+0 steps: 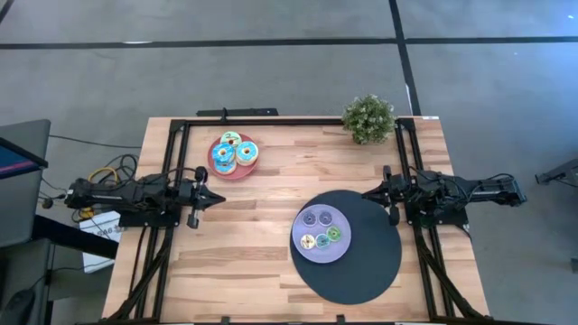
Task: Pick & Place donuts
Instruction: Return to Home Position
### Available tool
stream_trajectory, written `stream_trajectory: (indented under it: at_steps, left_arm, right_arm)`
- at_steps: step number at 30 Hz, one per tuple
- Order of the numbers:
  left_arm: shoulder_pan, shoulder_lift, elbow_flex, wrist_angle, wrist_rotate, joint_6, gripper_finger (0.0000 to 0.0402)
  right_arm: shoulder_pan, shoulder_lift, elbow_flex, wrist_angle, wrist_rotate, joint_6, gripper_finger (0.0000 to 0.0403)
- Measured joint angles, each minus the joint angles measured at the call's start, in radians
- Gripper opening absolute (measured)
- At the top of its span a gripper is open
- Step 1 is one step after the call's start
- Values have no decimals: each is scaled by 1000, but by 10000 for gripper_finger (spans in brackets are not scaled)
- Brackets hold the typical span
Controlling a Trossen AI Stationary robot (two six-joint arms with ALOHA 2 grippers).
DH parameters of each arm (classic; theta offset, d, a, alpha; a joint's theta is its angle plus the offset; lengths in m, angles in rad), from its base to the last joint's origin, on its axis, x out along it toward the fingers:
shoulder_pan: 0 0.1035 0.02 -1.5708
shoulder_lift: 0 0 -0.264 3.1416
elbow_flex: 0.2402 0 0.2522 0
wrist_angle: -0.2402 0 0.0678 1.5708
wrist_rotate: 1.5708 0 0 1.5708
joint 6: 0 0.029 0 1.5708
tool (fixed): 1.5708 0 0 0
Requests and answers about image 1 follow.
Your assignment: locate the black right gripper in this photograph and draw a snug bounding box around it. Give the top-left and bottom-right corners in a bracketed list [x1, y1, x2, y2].
[360, 164, 402, 228]

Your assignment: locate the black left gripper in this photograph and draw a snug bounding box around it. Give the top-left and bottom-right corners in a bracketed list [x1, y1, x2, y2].
[185, 165, 227, 230]

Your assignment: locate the large cream donut blue icing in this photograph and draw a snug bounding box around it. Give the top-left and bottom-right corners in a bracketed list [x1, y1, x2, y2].
[211, 142, 237, 164]
[214, 160, 239, 176]
[235, 140, 260, 167]

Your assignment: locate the pink plate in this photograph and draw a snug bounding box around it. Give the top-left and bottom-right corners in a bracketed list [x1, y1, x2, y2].
[207, 131, 262, 181]

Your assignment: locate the large pale green iced donut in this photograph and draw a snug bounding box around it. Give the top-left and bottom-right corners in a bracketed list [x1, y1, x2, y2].
[219, 130, 243, 148]

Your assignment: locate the potted green plant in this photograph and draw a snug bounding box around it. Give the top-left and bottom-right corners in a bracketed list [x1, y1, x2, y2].
[341, 93, 396, 146]

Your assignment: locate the dark round placemat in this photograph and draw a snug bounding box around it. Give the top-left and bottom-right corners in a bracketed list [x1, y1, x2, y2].
[289, 189, 403, 306]

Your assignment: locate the lavender plate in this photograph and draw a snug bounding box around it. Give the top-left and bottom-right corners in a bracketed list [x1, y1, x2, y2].
[291, 203, 353, 265]

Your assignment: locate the white paper sheet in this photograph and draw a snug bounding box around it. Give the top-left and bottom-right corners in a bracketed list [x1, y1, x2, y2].
[79, 209, 124, 274]

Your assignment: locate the black stand leg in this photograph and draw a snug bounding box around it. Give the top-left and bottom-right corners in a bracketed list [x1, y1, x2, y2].
[535, 156, 578, 186]

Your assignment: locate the desk monitor blue screen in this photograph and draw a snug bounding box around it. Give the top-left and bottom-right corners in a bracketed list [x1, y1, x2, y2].
[0, 136, 50, 181]

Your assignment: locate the black computer mouse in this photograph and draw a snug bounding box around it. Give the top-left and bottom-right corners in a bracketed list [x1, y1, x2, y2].
[0, 288, 37, 325]

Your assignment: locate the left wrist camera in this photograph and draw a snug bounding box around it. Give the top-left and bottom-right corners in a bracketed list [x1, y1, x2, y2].
[175, 180, 196, 208]

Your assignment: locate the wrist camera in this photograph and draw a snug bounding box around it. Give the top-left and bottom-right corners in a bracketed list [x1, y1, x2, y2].
[396, 179, 419, 207]
[175, 180, 196, 208]

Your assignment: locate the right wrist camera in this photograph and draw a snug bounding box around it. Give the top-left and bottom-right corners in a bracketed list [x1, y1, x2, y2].
[396, 179, 419, 207]

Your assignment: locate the black bracket bar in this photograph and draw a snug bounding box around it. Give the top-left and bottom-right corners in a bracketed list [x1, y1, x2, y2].
[196, 107, 280, 118]

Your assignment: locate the yellow cable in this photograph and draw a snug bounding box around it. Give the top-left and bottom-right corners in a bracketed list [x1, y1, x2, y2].
[79, 165, 122, 221]

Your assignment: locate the black floor cable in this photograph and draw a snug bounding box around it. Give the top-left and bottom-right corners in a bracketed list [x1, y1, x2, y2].
[48, 134, 144, 150]

